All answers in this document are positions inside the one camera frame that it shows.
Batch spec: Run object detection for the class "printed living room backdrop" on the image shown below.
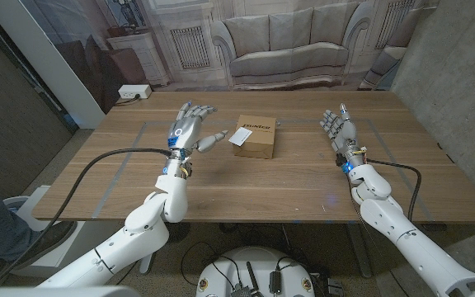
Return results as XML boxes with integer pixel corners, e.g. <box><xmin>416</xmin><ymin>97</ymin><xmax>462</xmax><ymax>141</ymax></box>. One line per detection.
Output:
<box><xmin>18</xmin><ymin>0</ymin><xmax>440</xmax><ymax>112</ymax></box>

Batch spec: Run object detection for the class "black antenna on base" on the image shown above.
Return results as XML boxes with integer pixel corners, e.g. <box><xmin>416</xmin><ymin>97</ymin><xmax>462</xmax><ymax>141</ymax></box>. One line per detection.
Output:
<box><xmin>245</xmin><ymin>262</ymin><xmax>260</xmax><ymax>296</ymax></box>

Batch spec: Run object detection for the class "white robot torso edge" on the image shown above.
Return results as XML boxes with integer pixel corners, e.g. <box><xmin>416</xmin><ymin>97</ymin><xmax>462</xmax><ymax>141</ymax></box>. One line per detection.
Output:
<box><xmin>0</xmin><ymin>285</ymin><xmax>142</xmax><ymax>297</ymax></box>

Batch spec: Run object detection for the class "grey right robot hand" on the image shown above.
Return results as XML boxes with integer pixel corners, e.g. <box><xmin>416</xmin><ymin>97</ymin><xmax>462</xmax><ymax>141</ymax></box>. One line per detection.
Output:
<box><xmin>318</xmin><ymin>102</ymin><xmax>367</xmax><ymax>167</ymax></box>

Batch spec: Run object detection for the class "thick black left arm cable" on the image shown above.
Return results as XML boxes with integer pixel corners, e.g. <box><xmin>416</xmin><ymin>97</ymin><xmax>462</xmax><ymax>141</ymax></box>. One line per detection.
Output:
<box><xmin>0</xmin><ymin>147</ymin><xmax>173</xmax><ymax>286</ymax></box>

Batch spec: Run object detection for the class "white card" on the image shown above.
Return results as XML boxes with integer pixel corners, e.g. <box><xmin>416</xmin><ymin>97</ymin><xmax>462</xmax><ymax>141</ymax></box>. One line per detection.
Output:
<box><xmin>228</xmin><ymin>127</ymin><xmax>253</xmax><ymax>147</ymax></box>

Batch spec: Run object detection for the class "white floor platform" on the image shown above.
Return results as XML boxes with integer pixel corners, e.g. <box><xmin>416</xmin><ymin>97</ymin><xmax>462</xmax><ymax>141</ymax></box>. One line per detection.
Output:
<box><xmin>2</xmin><ymin>185</ymin><xmax>119</xmax><ymax>278</ymax></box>

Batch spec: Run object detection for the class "brown cardboard box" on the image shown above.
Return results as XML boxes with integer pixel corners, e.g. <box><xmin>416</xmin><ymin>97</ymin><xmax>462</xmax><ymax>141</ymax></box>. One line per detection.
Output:
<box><xmin>232</xmin><ymin>114</ymin><xmax>277</xmax><ymax>160</ymax></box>

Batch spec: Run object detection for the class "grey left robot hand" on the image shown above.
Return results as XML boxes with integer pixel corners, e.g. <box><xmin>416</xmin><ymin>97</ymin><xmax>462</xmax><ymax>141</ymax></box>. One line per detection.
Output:
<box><xmin>166</xmin><ymin>101</ymin><xmax>229</xmax><ymax>161</ymax></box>

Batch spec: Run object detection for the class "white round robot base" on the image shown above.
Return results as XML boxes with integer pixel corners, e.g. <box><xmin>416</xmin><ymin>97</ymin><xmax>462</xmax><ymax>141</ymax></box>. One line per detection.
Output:
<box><xmin>195</xmin><ymin>246</ymin><xmax>316</xmax><ymax>297</ymax></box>

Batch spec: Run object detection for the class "black adapter on base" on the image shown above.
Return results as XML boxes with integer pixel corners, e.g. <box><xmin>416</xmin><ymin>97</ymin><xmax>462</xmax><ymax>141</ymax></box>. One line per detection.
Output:
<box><xmin>269</xmin><ymin>270</ymin><xmax>282</xmax><ymax>295</ymax></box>

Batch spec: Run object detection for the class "round black floor object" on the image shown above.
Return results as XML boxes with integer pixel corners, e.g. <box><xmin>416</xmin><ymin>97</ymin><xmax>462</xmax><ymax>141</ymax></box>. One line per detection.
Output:
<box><xmin>167</xmin><ymin>222</ymin><xmax>191</xmax><ymax>244</ymax></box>

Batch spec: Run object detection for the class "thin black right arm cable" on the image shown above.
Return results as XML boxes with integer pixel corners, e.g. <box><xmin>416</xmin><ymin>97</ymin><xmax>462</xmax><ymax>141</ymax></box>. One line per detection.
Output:
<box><xmin>347</xmin><ymin>175</ymin><xmax>410</xmax><ymax>297</ymax></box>

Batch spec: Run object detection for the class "black power strip cable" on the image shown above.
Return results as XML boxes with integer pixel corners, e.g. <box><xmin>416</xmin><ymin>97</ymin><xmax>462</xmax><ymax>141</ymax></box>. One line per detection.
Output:
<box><xmin>113</xmin><ymin>93</ymin><xmax>142</xmax><ymax>107</ymax></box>

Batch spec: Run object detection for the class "person's dark shoe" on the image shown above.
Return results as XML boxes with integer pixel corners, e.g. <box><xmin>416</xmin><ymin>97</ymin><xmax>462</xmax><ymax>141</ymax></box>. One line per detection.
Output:
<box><xmin>0</xmin><ymin>221</ymin><xmax>78</xmax><ymax>280</ymax></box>

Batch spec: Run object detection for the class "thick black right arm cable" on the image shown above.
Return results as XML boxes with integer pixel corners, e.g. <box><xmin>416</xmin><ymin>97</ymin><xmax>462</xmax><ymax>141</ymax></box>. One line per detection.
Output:
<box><xmin>364</xmin><ymin>158</ymin><xmax>423</xmax><ymax>222</ymax></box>

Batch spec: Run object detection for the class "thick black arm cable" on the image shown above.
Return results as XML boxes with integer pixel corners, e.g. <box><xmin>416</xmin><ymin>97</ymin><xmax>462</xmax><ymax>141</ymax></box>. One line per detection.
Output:
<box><xmin>364</xmin><ymin>158</ymin><xmax>423</xmax><ymax>222</ymax></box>
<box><xmin>0</xmin><ymin>147</ymin><xmax>173</xmax><ymax>286</ymax></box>

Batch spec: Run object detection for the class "white power strip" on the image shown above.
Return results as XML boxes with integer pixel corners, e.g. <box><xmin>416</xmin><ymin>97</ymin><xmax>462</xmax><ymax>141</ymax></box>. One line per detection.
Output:
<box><xmin>117</xmin><ymin>84</ymin><xmax>153</xmax><ymax>100</ymax></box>

